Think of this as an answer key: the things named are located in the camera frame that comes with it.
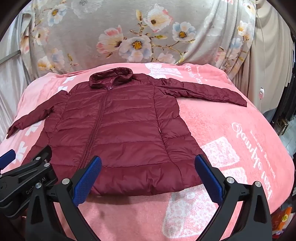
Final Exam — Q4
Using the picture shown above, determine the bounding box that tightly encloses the maroon puffer jacket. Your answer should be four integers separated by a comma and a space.
6, 67, 248, 196

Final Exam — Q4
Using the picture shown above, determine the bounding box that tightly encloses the dark rack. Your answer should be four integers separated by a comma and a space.
272, 76, 296, 137

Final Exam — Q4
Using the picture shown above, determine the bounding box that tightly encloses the white satin curtain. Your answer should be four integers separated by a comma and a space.
0, 11, 38, 142

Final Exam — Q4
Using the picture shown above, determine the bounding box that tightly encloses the pink printed blanket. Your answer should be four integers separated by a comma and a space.
0, 61, 295, 241

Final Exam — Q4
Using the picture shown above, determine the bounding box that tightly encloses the white cable with switch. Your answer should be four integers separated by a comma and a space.
254, 0, 266, 114

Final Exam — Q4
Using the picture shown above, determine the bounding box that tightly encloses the grey floral cloth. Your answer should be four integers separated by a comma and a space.
20, 0, 257, 76

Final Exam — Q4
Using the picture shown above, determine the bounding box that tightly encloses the beige curtain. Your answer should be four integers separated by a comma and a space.
233, 7, 296, 114

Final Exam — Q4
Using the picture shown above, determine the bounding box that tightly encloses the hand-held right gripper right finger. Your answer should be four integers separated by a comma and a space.
195, 155, 273, 241

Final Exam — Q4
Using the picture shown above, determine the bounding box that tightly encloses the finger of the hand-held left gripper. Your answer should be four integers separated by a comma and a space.
22, 146, 53, 168
0, 149, 16, 172

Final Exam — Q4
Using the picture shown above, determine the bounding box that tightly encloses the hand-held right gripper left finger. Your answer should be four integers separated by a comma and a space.
25, 156, 102, 241

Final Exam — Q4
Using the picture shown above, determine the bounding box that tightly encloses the orange packet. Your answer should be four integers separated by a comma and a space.
272, 205, 293, 232

